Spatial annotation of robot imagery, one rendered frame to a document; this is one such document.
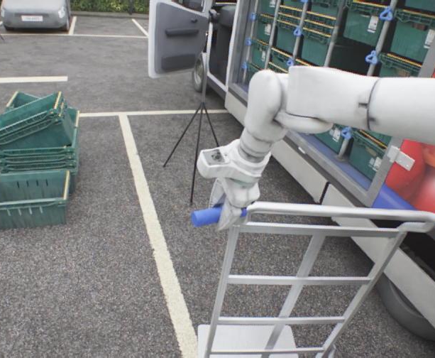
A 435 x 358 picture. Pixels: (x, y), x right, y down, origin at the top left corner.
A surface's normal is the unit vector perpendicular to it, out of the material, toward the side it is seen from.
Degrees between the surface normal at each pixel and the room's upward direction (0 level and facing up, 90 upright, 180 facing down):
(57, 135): 90
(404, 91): 53
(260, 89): 87
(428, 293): 90
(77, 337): 0
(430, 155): 90
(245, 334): 0
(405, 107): 81
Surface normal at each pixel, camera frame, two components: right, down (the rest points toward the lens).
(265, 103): -0.79, 0.29
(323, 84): -0.62, 0.15
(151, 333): 0.12, -0.83
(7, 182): 0.32, 0.51
